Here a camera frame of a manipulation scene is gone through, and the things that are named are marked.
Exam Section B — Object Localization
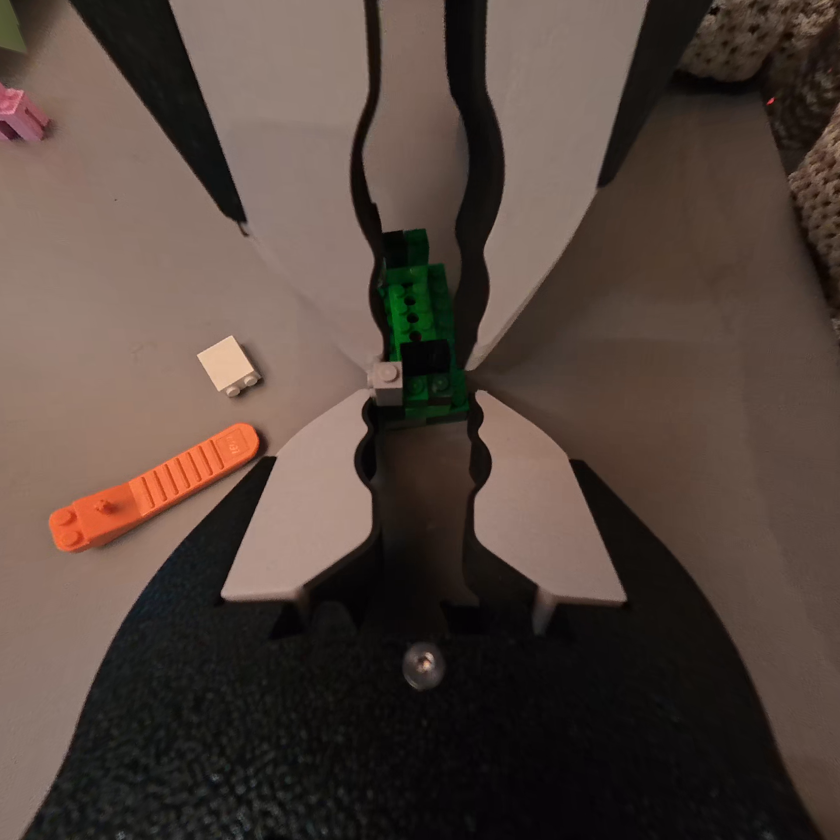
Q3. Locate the white flat tile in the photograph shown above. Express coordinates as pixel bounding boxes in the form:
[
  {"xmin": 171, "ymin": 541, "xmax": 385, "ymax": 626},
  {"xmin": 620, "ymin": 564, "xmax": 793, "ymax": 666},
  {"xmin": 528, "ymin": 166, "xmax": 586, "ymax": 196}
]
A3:
[{"xmin": 196, "ymin": 334, "xmax": 264, "ymax": 400}]

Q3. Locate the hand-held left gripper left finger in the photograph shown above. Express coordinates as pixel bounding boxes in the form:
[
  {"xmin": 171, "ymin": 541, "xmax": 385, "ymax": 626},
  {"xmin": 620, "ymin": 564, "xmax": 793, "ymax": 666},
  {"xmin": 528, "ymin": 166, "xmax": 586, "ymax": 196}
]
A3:
[{"xmin": 220, "ymin": 387, "xmax": 387, "ymax": 623}]

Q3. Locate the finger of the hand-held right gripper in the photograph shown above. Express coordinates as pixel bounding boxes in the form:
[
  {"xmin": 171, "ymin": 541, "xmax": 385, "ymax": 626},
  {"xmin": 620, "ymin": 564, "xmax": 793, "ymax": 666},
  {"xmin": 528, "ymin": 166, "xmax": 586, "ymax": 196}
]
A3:
[
  {"xmin": 168, "ymin": 0, "xmax": 395, "ymax": 371},
  {"xmin": 446, "ymin": 0, "xmax": 647, "ymax": 371}
]

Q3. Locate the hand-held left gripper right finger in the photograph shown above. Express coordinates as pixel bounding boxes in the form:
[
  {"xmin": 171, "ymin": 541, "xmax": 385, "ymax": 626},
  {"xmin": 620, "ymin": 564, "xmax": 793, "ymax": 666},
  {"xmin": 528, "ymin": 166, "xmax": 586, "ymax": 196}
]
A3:
[{"xmin": 468, "ymin": 388, "xmax": 629, "ymax": 636}]

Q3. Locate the pink lego build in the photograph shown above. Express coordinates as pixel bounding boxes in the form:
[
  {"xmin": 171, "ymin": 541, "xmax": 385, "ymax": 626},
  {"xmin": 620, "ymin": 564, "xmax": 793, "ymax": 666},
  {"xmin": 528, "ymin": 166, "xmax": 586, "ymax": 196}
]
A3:
[{"xmin": 0, "ymin": 84, "xmax": 51, "ymax": 143}]

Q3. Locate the green lego assembly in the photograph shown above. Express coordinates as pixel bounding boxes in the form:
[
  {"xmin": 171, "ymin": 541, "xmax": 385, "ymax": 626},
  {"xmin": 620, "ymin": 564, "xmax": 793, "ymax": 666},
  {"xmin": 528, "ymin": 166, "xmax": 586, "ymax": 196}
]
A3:
[{"xmin": 366, "ymin": 227, "xmax": 475, "ymax": 427}]

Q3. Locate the orange brick separator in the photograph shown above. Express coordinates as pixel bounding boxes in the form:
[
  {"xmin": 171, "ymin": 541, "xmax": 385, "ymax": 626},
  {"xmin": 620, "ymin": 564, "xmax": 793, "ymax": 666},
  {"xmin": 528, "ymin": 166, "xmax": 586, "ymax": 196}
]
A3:
[{"xmin": 48, "ymin": 423, "xmax": 261, "ymax": 553}]

